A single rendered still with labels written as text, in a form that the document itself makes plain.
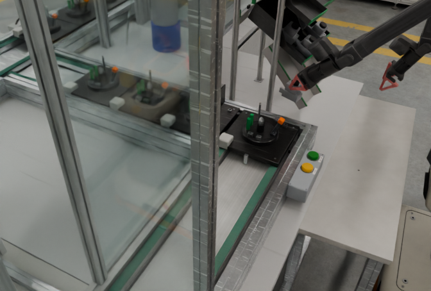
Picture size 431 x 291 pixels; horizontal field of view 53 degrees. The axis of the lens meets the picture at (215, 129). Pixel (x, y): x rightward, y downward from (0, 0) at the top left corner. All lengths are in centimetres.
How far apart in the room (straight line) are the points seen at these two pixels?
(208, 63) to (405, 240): 199
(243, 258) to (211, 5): 93
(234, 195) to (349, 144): 60
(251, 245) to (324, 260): 125
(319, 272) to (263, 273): 111
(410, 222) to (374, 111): 66
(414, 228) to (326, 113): 79
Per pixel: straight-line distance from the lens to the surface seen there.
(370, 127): 199
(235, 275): 125
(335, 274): 249
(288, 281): 220
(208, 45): 48
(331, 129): 192
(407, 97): 396
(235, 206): 146
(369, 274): 162
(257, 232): 134
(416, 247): 237
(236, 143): 160
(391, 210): 165
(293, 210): 155
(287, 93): 163
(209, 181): 60
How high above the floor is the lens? 201
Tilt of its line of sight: 39 degrees down
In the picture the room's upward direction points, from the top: 2 degrees clockwise
